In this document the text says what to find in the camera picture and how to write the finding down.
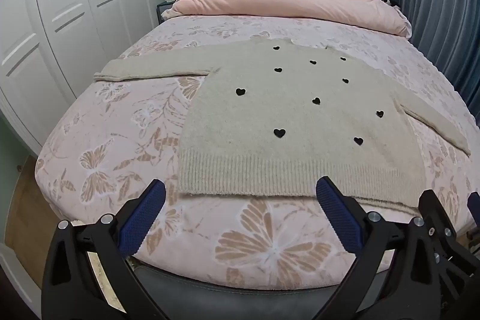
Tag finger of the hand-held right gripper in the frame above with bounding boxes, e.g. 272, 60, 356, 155
417, 189, 475, 309
466, 192, 480, 231

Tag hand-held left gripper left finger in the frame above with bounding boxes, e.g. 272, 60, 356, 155
41, 178, 167, 320

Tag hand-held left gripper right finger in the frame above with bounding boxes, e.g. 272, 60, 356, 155
316, 176, 439, 320

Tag beige knit sweater black hearts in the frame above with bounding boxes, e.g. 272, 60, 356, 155
93, 36, 472, 210

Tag bed with pink butterfly sheet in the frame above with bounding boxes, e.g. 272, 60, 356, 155
34, 14, 480, 289

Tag dark nightstand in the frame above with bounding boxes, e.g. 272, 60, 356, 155
156, 1, 177, 28

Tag white wardrobe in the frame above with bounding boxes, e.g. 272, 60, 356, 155
0, 0, 169, 156

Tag pink duvet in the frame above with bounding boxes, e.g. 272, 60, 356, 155
161, 0, 413, 39

